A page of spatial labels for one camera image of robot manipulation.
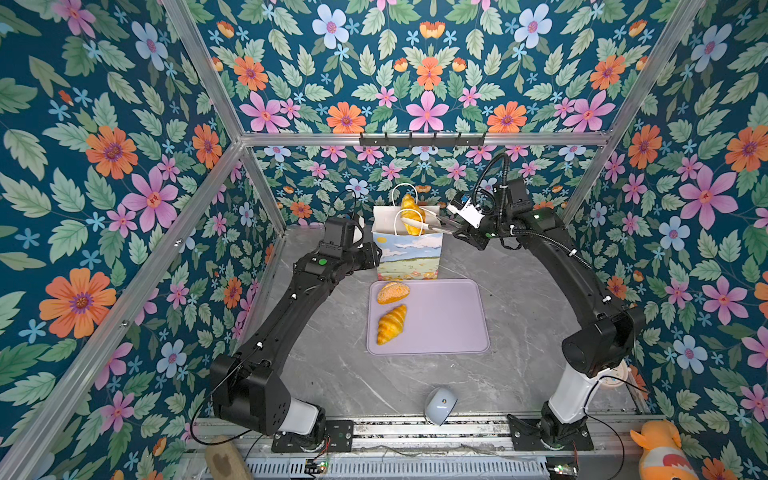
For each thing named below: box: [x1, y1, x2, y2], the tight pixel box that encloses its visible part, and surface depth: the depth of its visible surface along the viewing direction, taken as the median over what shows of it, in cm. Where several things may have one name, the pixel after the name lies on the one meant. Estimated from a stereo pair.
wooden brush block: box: [206, 435, 250, 480], surface depth 69 cm
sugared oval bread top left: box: [377, 282, 410, 305], surface depth 98 cm
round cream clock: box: [597, 359, 629, 387], surface depth 54 cm
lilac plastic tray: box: [366, 279, 491, 355], surface depth 97 cm
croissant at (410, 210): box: [400, 194, 426, 236], surface depth 86 cm
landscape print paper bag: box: [371, 182, 443, 281], surface depth 94 cm
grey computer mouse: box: [427, 387, 457, 426], surface depth 73 cm
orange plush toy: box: [630, 419, 699, 480], surface depth 67 cm
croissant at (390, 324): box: [376, 304, 407, 345], surface depth 91 cm
